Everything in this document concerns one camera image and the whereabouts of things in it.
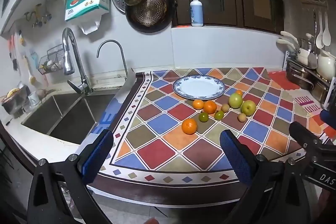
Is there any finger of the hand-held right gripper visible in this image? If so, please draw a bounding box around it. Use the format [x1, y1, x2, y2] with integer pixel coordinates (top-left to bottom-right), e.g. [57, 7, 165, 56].
[320, 105, 336, 126]
[289, 121, 336, 161]

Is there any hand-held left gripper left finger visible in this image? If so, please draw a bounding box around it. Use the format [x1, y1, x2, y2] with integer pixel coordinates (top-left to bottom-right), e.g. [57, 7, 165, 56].
[26, 129, 114, 224]

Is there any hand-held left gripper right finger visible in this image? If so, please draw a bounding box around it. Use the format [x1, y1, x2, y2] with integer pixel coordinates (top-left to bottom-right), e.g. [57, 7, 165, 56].
[219, 130, 315, 224]

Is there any yellowish green apple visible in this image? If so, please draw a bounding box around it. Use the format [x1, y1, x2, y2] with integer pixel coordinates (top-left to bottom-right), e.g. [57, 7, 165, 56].
[241, 100, 256, 116]

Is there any large orange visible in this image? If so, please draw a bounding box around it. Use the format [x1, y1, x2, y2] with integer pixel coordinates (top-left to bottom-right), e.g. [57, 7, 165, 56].
[182, 118, 197, 135]

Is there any large green apple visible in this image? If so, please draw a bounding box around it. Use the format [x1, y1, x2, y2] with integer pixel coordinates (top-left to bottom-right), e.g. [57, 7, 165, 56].
[229, 93, 243, 109]

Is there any blue rimmed white plate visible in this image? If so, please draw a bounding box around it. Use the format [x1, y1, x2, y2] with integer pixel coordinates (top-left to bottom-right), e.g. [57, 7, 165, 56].
[172, 75, 226, 100]

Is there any stainless steel sink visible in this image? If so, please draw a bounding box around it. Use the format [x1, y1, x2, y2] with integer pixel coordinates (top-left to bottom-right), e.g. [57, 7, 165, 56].
[21, 94, 117, 145]

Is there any white ceramic pot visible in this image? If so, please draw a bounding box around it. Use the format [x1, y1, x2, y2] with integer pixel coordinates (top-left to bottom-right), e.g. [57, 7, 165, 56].
[318, 52, 336, 80]

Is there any metal dish rack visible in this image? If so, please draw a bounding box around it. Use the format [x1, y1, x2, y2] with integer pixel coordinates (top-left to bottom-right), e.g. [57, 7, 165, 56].
[283, 51, 336, 109]

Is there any medium orange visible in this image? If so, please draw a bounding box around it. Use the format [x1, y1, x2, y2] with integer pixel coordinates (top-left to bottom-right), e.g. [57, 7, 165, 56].
[203, 100, 217, 114]

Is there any metal spatula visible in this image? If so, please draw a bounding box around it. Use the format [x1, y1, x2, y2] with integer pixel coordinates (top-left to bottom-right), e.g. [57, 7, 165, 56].
[308, 9, 319, 69]

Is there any colourful diamond pattern tablecloth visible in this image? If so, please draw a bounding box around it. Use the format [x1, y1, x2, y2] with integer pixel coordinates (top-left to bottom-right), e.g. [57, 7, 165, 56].
[75, 67, 331, 207]

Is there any white plastic spoon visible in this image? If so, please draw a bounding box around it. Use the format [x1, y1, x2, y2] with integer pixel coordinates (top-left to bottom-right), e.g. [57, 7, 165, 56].
[322, 11, 331, 46]
[316, 10, 324, 49]

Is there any white cup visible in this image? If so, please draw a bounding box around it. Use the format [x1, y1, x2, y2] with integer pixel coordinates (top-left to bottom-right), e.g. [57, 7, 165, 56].
[28, 91, 40, 106]

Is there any black pot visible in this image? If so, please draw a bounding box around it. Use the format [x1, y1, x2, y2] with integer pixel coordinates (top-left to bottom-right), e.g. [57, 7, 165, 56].
[1, 88, 30, 118]

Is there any large chrome faucet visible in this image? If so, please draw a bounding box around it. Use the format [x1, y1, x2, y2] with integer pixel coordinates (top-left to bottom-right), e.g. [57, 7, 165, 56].
[62, 28, 93, 95]

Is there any dish brush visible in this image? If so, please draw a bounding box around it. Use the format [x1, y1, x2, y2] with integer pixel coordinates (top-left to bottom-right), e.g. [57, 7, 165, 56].
[25, 56, 37, 85]

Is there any thin curved faucet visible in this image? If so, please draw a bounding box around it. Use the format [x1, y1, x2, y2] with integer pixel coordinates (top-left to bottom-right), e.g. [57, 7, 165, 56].
[97, 40, 128, 77]

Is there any blue white pump bottle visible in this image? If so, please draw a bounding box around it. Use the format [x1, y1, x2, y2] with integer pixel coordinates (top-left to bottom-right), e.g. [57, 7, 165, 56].
[189, 0, 204, 28]

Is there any brass colander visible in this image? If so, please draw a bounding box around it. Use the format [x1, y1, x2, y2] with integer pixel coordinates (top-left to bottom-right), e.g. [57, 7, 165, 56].
[130, 0, 168, 26]

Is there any white knife handle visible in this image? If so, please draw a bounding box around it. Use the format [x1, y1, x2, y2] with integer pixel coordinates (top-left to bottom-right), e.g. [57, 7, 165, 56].
[276, 38, 297, 52]
[280, 30, 299, 46]

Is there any black wire basket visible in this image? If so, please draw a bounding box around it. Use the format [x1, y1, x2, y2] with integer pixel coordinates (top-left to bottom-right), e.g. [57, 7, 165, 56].
[37, 47, 66, 75]

